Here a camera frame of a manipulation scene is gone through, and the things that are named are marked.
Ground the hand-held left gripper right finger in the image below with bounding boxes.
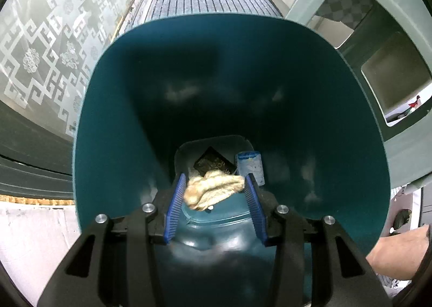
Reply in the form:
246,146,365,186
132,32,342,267
244,175,394,307

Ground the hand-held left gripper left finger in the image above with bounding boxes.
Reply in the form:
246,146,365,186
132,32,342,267
37,173,187,307

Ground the beige wrapper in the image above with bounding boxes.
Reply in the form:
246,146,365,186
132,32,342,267
183,170,245,211

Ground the blue white packet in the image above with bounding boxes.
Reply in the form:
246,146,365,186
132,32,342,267
236,151,264,186

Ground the black tissue packet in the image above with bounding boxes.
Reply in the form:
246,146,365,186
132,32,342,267
193,146,237,176

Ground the teal plastic bin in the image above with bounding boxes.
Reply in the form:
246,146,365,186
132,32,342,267
72,13,391,307

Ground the patterned glass sliding door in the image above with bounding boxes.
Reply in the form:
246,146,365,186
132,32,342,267
0,0,159,199

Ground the striped grey rug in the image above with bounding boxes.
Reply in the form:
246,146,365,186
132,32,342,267
126,0,284,34

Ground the green white checkered tablecloth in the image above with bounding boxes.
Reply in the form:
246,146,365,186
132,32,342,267
315,0,374,29

